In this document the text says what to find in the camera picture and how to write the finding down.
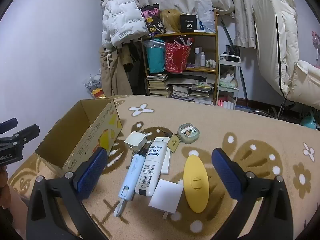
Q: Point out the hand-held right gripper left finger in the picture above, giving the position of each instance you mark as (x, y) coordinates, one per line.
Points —
(92, 173)

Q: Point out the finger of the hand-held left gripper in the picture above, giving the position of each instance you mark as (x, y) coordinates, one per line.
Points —
(25, 136)
(8, 125)

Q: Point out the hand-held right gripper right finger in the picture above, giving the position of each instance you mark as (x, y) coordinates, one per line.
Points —
(227, 176)

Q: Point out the oval yellow green remote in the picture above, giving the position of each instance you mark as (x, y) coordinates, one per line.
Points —
(196, 182)

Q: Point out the light blue power bank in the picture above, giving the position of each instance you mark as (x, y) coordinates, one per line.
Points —
(131, 177)

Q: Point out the cardboard box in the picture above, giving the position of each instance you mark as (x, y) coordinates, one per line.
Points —
(75, 130)

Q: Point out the black key fob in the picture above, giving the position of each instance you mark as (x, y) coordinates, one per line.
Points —
(143, 152)

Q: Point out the cartoon print earbuds case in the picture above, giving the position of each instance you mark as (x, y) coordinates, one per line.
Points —
(188, 133)

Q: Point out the white squeeze tube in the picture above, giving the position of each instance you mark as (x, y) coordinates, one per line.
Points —
(151, 170)

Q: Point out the long white remote control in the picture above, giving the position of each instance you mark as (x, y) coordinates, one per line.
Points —
(166, 165)

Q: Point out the tan key tag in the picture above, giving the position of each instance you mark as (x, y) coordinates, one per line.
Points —
(173, 143)

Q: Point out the white plug charger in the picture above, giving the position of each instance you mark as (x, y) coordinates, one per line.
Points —
(166, 196)

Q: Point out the bag of plush toys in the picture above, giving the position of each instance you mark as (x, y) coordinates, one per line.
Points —
(95, 86)

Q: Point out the pile of magazines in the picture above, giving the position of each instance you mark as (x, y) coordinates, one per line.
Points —
(197, 93)

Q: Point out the green tissue pack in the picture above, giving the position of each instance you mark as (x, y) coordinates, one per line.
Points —
(228, 83)

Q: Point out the teal basin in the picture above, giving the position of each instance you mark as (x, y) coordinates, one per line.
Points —
(311, 123)

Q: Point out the beige hanging coat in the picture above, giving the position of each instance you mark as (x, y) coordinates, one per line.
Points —
(112, 75)

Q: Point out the white trolley cart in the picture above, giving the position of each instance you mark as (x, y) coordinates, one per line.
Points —
(238, 70)

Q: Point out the stack of old books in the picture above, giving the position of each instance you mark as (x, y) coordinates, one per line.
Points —
(157, 85)

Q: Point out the wooden shelf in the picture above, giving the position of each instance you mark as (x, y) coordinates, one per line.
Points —
(216, 62)

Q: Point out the black pouch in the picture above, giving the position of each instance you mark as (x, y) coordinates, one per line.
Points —
(232, 53)

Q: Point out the dark hanging coat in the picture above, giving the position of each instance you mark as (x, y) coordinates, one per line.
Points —
(130, 55)

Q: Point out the red gift bag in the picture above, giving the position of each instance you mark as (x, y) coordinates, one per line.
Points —
(177, 58)

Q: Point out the teal bag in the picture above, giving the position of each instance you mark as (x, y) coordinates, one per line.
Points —
(155, 58)

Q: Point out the cream padded lounge chair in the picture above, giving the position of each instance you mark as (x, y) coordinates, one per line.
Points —
(285, 42)

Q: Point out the white puffer jacket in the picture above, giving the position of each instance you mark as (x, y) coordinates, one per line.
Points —
(120, 17)

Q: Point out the black box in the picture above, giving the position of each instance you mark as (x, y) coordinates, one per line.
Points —
(188, 23)

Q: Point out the pink small fan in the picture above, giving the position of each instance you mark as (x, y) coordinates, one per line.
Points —
(316, 42)

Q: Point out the blonde wig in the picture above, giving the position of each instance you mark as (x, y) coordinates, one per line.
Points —
(171, 21)

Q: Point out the white plastic bag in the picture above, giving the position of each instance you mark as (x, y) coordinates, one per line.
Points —
(205, 12)

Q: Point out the black cartoon print bag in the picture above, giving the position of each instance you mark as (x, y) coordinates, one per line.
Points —
(153, 18)

